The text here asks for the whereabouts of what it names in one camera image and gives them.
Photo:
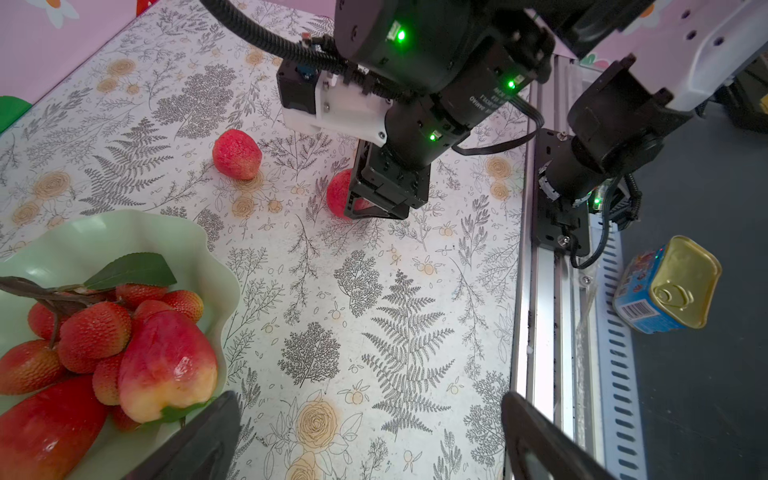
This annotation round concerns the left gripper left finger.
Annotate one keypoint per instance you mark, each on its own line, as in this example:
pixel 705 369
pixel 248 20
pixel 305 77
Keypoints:
pixel 203 449

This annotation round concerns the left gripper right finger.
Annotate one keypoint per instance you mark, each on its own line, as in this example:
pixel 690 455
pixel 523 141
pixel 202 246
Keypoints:
pixel 538 449

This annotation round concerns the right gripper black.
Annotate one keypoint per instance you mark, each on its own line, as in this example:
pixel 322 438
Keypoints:
pixel 381 188

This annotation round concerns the pink fake fruit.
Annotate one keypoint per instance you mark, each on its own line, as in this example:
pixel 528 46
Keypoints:
pixel 338 192
pixel 236 155

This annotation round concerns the red wax apple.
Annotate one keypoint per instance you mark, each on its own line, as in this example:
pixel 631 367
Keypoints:
pixel 168 366
pixel 46 435

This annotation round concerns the red fake berry bunch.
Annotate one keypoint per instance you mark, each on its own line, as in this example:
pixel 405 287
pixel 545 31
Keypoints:
pixel 85 328

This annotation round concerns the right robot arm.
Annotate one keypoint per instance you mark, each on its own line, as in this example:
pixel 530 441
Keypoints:
pixel 410 80

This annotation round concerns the light green fruit bowl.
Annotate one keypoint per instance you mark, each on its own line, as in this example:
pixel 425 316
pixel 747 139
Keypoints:
pixel 85 261

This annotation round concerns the blue tin can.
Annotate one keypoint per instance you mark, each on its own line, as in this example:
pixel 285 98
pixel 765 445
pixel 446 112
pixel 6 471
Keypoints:
pixel 668 289

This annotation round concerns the aluminium frame rail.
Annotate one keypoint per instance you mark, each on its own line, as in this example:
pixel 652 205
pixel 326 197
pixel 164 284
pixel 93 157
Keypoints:
pixel 572 356

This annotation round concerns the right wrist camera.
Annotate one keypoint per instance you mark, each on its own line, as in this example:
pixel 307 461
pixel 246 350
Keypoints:
pixel 313 100

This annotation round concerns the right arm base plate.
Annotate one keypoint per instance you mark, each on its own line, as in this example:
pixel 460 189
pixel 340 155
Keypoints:
pixel 578 228

